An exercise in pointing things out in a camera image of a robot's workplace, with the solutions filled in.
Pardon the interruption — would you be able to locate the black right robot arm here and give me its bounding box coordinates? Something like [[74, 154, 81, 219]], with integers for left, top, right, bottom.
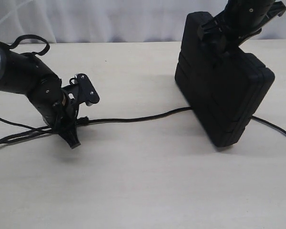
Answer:
[[197, 0, 286, 53]]

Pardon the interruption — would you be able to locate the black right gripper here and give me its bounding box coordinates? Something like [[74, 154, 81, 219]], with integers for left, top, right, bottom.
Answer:
[[197, 18, 243, 57]]

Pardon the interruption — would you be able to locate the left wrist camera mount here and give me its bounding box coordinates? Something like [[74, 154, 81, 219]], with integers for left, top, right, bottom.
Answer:
[[69, 73, 100, 106]]

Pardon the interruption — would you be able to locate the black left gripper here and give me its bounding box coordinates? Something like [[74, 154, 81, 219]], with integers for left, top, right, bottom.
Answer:
[[42, 84, 81, 149]]

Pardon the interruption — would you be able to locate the black plastic tool case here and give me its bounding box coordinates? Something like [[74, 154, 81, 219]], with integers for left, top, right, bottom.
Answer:
[[175, 11, 275, 147]]

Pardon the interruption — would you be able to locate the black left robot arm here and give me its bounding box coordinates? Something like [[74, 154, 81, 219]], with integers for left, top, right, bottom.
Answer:
[[0, 43, 80, 148]]

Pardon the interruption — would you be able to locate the thin black left cable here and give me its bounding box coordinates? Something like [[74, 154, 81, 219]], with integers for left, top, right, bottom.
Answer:
[[8, 34, 51, 56]]

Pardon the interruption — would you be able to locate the white backdrop curtain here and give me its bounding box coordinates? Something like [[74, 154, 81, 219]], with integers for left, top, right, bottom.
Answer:
[[0, 0, 286, 45]]

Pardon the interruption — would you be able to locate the black cord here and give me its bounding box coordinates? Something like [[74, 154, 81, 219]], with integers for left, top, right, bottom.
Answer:
[[0, 106, 286, 150]]

